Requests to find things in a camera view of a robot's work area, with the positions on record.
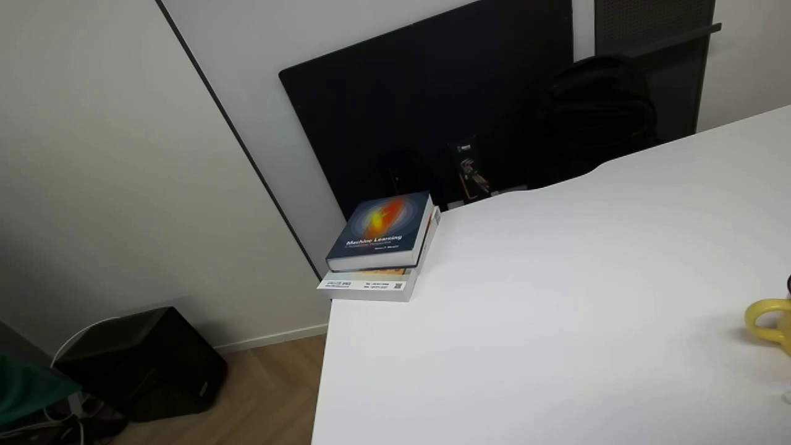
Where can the green cloth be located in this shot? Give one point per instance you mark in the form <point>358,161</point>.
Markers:
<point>26,390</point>

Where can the black backpack behind table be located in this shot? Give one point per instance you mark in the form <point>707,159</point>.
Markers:
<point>593,114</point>

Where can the yellow cup with dark rim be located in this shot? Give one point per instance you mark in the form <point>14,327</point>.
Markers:
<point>764,316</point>

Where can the black box speaker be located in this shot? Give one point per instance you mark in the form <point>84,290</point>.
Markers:
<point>148,359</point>

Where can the stack of books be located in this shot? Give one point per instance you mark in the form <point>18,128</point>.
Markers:
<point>371,284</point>

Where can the blue book with orange cover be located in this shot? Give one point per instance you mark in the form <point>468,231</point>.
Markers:
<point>382,231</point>

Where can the small metal clamp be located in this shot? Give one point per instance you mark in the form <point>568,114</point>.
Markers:
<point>470,174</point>

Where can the large black flat panel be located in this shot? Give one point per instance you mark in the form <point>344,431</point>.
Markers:
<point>412,107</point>

